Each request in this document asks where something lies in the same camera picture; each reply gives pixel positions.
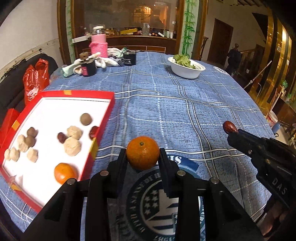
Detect red date in box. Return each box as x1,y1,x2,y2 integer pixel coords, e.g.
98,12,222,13
57,132,68,144

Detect person right hand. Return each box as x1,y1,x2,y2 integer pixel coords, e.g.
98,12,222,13
259,200,295,240

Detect red gift box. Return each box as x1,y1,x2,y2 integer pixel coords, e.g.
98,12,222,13
1,108,20,148

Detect black jar with pink label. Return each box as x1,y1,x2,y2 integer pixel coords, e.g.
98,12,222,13
81,61,96,77

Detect white cube fruit piece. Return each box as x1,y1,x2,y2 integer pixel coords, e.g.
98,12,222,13
27,148,38,163

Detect white bowl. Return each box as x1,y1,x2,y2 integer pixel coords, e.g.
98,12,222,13
168,57,206,79

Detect beige fruit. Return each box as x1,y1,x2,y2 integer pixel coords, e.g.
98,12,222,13
67,126,83,140

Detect red white shallow box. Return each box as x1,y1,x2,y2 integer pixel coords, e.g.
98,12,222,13
1,90,115,212

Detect orange tangerine in box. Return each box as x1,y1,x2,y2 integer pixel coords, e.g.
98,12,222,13
54,163,78,185

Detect wooden sideboard cabinet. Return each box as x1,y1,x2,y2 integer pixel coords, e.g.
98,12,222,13
71,34,180,55

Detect red plastic bag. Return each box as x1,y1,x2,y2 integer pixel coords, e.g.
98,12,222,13
23,58,49,105

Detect pink wrapped glass jar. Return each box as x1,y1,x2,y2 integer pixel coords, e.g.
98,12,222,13
89,25,108,58

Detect orange tangerine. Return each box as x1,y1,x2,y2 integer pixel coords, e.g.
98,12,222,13
126,136,160,171
54,163,78,185

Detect brown round fruit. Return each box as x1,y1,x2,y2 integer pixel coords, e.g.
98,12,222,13
80,113,92,126

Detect black leather sofa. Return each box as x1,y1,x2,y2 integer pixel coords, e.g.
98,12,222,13
0,53,58,122

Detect red date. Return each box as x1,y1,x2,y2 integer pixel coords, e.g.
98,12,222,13
223,121,238,135
57,132,68,144
89,126,98,140

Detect green leafy vegetables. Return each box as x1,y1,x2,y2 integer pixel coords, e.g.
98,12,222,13
173,54,196,69

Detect blue plaid tablecloth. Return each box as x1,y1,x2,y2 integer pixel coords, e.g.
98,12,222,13
1,52,273,240

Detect beige round fruit ball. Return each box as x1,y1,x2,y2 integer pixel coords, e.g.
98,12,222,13
64,137,81,157

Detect small black cup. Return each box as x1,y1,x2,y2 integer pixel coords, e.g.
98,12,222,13
123,51,137,66

